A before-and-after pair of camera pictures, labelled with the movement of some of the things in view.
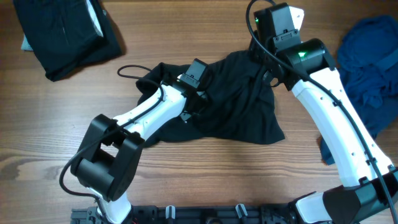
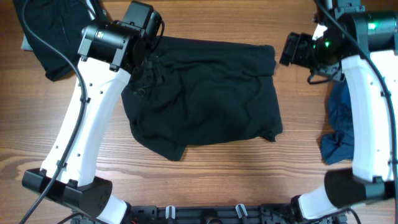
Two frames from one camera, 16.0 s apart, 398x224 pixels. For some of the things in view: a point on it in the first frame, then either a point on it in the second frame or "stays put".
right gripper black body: (257, 55) → (302, 51)
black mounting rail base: (197, 214) stays put
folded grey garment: (25, 45) stays put
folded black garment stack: (65, 34) stays put
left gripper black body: (200, 102) → (135, 81)
